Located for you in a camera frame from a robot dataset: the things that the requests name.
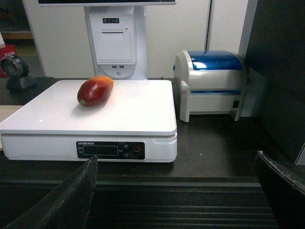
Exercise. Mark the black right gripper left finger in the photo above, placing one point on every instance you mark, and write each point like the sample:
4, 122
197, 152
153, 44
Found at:
65, 207

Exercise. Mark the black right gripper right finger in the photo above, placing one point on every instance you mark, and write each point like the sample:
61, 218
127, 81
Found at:
284, 191

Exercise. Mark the dark red mango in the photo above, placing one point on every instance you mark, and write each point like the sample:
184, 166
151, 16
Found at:
95, 91

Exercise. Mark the white checkout scale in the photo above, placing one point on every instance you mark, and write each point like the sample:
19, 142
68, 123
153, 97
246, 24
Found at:
137, 124

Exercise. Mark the white blue label printer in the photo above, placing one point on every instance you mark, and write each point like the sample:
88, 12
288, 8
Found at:
209, 83

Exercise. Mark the black barcode scanner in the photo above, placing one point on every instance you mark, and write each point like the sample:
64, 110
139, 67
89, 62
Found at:
17, 69

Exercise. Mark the red fire extinguisher box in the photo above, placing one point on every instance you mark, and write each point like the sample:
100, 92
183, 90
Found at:
7, 49

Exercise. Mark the white partition panel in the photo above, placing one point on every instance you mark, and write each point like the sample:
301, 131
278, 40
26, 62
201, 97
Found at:
62, 41

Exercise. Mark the wooden shelf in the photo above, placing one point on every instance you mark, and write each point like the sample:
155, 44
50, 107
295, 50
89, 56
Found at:
17, 35

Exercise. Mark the white POS terminal stand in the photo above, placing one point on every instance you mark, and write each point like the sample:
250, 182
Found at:
117, 34

